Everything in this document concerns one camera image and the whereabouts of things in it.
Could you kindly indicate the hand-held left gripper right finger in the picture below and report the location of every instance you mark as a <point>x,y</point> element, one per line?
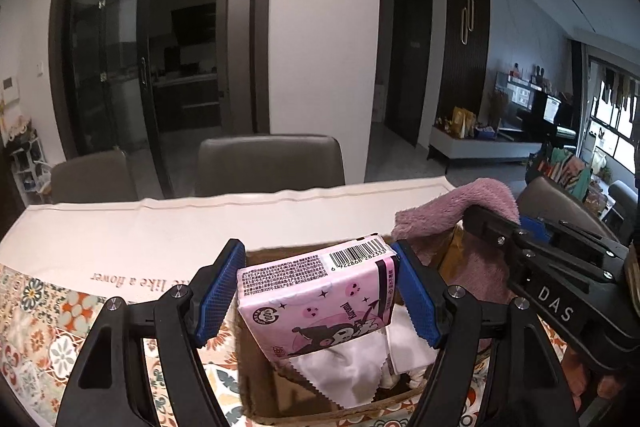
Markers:
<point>417,294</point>

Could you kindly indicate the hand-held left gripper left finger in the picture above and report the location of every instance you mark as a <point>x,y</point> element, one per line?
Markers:
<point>220,292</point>

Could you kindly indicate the white storage rack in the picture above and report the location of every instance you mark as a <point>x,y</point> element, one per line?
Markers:
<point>27,162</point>

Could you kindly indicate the black range hood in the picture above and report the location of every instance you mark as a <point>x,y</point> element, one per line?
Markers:
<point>195,24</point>

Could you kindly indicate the gold wall ornament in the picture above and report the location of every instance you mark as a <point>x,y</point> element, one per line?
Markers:
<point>469,21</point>

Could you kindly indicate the grey dining chair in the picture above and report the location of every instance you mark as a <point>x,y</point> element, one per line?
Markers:
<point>552,197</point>
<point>92,177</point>
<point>270,164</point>

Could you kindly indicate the white wall intercom panel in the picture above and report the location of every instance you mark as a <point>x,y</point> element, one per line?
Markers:
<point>9,89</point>

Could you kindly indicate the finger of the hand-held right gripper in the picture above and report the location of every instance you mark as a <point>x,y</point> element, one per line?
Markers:
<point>492,229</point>
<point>575,234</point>

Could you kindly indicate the person's right hand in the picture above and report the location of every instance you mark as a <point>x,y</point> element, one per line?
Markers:
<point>595,387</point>

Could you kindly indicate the mauve fluffy towel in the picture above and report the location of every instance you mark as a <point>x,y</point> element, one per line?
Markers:
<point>450,217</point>

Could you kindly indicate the glass sliding door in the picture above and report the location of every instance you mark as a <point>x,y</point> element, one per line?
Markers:
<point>107,47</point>

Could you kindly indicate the black upright piano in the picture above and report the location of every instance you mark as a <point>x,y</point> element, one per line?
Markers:
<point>562,119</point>

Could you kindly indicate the white television cabinet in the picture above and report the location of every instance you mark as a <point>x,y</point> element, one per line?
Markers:
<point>480,149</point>

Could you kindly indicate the pink cartoon tissue pack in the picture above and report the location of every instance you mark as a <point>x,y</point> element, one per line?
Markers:
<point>310,297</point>

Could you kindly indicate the brown cardboard box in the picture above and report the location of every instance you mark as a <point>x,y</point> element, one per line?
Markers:
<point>260,387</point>

